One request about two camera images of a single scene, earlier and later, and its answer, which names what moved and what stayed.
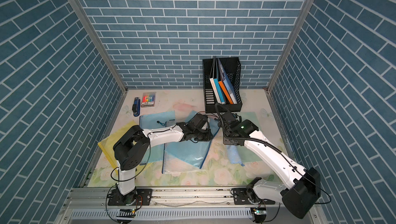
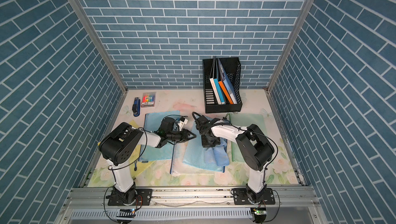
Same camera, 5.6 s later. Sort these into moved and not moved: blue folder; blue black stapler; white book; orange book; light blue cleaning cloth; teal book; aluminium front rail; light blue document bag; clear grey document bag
Moved: light blue cleaning cloth; light blue document bag; clear grey document bag
Not moved: blue folder; aluminium front rail; orange book; blue black stapler; teal book; white book
